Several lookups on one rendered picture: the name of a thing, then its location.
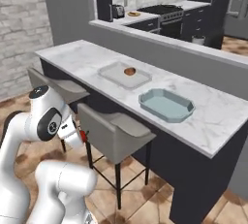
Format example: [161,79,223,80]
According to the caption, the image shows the dark dining counter base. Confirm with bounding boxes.
[39,56,248,224]

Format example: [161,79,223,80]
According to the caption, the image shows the grey fridge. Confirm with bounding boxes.
[223,0,248,41]

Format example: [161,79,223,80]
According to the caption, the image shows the white bowl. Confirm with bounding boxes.
[191,35,206,46]

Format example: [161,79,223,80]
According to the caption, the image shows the wooden plate with food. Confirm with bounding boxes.
[126,10,142,18]

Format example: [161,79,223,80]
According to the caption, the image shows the black stove with oven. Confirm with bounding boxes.
[137,4,185,40]

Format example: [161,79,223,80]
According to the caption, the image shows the dark lower cupboards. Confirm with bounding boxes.
[126,0,236,50]

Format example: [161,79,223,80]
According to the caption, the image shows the brown potato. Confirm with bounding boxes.
[123,66,138,78]

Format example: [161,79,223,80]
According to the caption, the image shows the grey bar stool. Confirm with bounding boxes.
[76,102,158,210]
[26,67,92,107]

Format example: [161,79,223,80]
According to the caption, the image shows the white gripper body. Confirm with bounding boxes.
[63,126,86,150]

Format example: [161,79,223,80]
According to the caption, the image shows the light blue tupperware container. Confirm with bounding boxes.
[138,87,197,124]

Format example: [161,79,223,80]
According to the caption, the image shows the black toaster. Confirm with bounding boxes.
[110,4,126,20]

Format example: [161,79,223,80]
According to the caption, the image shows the white tupperware container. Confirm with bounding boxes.
[97,60,153,91]

